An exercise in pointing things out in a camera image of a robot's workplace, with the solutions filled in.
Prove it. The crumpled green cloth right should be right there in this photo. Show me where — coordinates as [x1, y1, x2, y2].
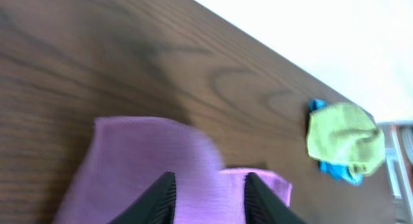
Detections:
[307, 103, 385, 176]

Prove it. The large purple microfiber cloth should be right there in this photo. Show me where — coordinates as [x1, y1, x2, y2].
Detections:
[54, 117, 292, 223]

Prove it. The blue cloth right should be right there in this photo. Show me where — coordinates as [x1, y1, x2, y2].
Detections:
[309, 99, 363, 186]

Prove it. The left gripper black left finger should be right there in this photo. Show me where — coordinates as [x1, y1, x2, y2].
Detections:
[110, 172, 176, 224]

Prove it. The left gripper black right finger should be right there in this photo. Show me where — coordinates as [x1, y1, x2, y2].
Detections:
[244, 172, 305, 224]

